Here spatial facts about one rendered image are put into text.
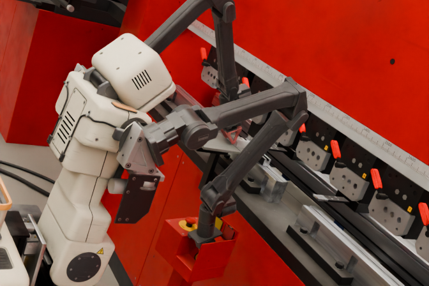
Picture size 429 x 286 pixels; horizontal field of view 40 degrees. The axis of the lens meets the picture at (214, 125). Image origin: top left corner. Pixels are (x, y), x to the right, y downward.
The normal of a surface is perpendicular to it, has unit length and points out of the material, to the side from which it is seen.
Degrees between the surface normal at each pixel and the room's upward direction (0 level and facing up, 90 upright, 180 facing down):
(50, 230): 82
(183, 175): 90
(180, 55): 90
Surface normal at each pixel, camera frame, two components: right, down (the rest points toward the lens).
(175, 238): -0.71, -0.04
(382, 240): -0.83, -0.14
